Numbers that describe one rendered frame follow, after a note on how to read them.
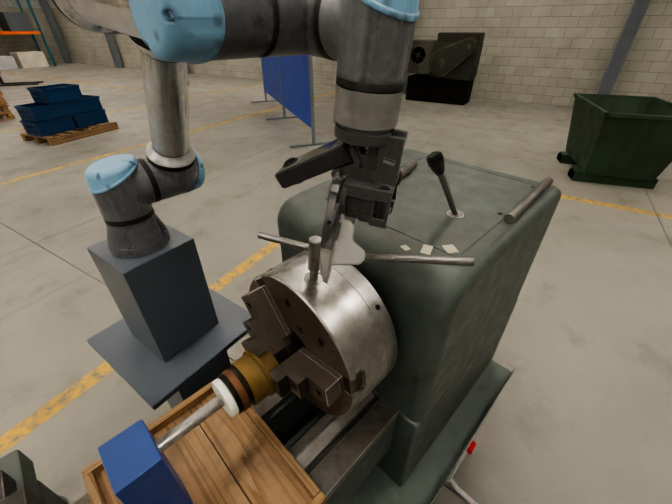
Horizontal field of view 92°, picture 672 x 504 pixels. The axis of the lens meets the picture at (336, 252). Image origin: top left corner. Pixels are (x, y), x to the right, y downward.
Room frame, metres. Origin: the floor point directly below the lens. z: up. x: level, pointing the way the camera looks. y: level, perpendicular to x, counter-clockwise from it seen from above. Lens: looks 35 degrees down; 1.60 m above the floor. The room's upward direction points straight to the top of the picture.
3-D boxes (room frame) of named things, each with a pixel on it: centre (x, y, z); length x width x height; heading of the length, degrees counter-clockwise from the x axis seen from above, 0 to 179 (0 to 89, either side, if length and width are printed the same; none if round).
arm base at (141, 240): (0.76, 0.55, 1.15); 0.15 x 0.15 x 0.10
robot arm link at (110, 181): (0.77, 0.54, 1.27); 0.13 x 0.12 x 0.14; 137
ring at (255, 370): (0.35, 0.15, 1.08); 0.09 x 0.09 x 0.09; 45
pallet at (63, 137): (6.05, 4.76, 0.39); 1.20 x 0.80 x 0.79; 157
